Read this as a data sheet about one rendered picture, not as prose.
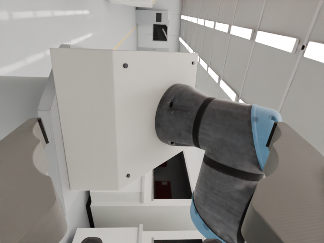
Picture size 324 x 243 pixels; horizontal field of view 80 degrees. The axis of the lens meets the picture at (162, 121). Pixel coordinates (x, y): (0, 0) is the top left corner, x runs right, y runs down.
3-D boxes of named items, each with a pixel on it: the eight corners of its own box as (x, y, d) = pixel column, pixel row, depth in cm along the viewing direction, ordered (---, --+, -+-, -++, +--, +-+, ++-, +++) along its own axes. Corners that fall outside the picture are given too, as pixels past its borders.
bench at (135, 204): (82, 195, 285) (216, 194, 297) (106, 129, 441) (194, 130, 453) (91, 237, 339) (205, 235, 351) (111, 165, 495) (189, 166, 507)
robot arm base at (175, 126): (191, 128, 57) (223, 139, 51) (156, 154, 46) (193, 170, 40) (192, 77, 50) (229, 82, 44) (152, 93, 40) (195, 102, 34)
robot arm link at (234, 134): (228, 101, 47) (294, 114, 39) (213, 155, 48) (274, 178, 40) (208, 91, 37) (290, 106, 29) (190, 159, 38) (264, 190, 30)
